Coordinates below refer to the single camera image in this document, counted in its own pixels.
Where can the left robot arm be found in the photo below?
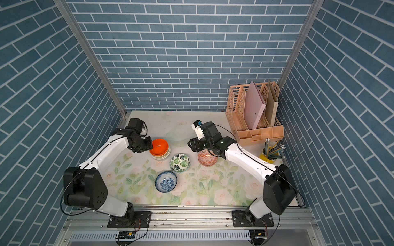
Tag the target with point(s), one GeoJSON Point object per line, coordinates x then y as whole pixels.
{"type": "Point", "coordinates": [84, 185]}

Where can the cream bowl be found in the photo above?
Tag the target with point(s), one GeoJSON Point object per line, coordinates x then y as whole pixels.
{"type": "Point", "coordinates": [166, 153]}

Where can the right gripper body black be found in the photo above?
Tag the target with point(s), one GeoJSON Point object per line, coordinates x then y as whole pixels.
{"type": "Point", "coordinates": [200, 145]}

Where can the blue floral bowl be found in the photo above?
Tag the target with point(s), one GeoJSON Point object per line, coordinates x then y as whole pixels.
{"type": "Point", "coordinates": [166, 181]}

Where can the floral table mat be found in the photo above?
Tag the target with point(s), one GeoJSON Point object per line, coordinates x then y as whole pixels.
{"type": "Point", "coordinates": [131, 177]}

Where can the light green bowl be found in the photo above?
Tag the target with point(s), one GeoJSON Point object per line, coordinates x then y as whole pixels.
{"type": "Point", "coordinates": [168, 150]}

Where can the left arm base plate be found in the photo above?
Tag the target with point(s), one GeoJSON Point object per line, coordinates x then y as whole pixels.
{"type": "Point", "coordinates": [136, 219]}

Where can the peach file organizer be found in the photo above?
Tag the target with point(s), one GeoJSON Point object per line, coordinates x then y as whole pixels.
{"type": "Point", "coordinates": [235, 116]}

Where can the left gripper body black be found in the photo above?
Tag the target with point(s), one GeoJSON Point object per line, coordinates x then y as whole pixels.
{"type": "Point", "coordinates": [142, 144]}

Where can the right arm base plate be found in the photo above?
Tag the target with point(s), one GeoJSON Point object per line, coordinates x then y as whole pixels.
{"type": "Point", "coordinates": [244, 218]}

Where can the green circuit board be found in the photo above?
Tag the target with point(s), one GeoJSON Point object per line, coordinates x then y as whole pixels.
{"type": "Point", "coordinates": [126, 235]}

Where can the pink folder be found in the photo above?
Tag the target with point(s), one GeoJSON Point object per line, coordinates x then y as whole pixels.
{"type": "Point", "coordinates": [254, 106]}

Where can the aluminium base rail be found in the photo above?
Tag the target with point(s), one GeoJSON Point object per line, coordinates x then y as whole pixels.
{"type": "Point", "coordinates": [192, 226]}

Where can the red pattern bowl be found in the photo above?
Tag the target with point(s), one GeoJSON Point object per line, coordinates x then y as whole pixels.
{"type": "Point", "coordinates": [206, 159]}

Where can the green leaf pattern bowl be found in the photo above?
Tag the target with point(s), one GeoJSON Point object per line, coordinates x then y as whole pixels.
{"type": "Point", "coordinates": [179, 163]}

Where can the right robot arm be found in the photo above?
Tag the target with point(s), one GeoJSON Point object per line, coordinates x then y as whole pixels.
{"type": "Point", "coordinates": [278, 184]}

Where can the beige folder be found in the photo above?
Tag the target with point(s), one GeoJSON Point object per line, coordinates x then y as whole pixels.
{"type": "Point", "coordinates": [271, 105]}

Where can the white bowl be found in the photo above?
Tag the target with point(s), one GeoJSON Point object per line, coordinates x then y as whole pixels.
{"type": "Point", "coordinates": [159, 158]}

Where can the orange bowl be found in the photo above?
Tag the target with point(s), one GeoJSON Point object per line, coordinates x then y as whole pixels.
{"type": "Point", "coordinates": [159, 146]}

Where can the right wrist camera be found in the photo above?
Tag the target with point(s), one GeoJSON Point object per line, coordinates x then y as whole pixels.
{"type": "Point", "coordinates": [196, 126]}

